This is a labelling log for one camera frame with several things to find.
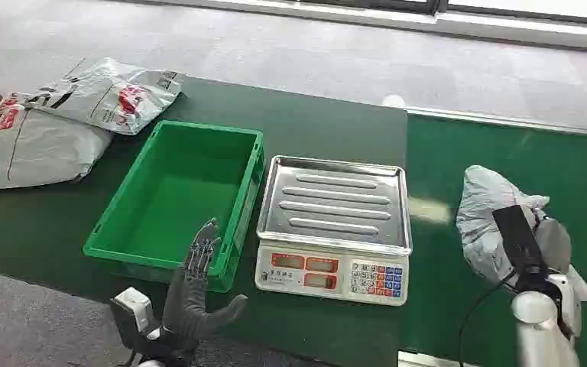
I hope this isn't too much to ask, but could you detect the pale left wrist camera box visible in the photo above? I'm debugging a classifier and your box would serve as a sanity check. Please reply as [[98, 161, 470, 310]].
[[110, 287, 156, 337]]

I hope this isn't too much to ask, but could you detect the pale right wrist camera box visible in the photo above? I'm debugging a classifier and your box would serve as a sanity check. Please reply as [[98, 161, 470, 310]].
[[547, 272, 584, 339]]

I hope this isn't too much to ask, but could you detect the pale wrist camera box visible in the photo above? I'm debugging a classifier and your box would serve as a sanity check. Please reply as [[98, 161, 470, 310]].
[[110, 287, 156, 337], [547, 272, 584, 339]]

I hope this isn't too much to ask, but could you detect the green conveyor belt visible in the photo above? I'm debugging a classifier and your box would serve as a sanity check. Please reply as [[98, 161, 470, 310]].
[[397, 113, 587, 367]]

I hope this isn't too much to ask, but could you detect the green plastic crate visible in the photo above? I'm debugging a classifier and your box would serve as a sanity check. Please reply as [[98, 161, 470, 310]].
[[83, 119, 266, 294]]

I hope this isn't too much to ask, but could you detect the grey plastic parcel bag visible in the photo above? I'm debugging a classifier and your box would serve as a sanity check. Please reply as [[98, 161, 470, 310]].
[[455, 164, 587, 304]]

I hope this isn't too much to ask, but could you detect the white electronic scale steel tray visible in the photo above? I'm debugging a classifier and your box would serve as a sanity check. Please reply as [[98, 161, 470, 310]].
[[254, 154, 414, 308]]

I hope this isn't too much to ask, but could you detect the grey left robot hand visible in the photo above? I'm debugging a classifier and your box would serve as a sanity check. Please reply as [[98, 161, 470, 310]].
[[161, 217, 248, 352]]

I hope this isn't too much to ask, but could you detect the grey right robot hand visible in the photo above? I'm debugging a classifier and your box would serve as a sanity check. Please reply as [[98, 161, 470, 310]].
[[491, 204, 573, 296]]

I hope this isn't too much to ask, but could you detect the white parcel bag red print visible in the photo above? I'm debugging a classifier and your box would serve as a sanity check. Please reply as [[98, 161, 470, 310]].
[[18, 57, 184, 137]]

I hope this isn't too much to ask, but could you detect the large white parcel bag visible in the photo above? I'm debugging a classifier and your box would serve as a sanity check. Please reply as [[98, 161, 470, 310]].
[[0, 92, 115, 193]]

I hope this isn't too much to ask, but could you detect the metal conveyor side rail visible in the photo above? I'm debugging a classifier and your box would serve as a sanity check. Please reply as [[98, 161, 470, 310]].
[[404, 105, 587, 139]]

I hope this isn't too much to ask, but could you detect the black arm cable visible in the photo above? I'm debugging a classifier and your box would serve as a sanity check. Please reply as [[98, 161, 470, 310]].
[[457, 271, 518, 367]]

